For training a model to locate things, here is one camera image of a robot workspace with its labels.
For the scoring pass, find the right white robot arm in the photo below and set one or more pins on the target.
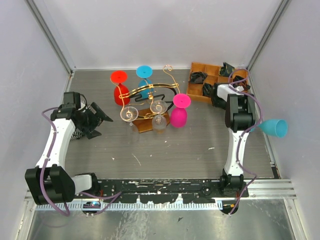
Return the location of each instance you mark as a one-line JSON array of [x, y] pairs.
[[240, 115]]

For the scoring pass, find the patterned dark sock in tray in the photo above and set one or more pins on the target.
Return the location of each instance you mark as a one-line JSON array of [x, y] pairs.
[[226, 70]]

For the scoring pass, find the red wine glass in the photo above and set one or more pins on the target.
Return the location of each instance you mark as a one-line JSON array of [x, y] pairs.
[[118, 78]]

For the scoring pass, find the dark sock right tray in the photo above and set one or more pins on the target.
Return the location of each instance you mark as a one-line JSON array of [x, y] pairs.
[[240, 84]]

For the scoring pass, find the clear wine glass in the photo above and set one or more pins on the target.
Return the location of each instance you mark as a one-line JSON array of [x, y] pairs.
[[129, 114], [159, 122]]

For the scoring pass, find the gold wire wine glass rack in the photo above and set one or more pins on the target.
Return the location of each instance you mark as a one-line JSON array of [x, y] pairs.
[[145, 116]]

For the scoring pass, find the black sock in tray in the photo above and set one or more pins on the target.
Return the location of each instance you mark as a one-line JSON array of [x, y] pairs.
[[207, 90], [197, 77]]

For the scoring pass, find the black white striped cloth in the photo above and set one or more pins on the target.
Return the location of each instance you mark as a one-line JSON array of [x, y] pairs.
[[76, 135]]

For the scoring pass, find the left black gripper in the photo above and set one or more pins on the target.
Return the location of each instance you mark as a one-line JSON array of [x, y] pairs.
[[90, 131]]

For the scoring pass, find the black mounting base plate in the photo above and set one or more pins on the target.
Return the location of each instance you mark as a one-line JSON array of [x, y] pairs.
[[160, 191]]

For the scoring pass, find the wooden compartment tray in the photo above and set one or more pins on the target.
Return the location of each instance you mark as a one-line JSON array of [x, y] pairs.
[[194, 91]]

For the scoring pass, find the blue wine glass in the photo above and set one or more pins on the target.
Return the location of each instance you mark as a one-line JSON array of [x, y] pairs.
[[144, 72], [274, 127]]

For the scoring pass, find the pink wine glass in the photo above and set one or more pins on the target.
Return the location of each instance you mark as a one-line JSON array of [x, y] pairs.
[[179, 115]]

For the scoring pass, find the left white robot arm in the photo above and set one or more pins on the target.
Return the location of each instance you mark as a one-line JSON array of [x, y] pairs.
[[48, 181]]

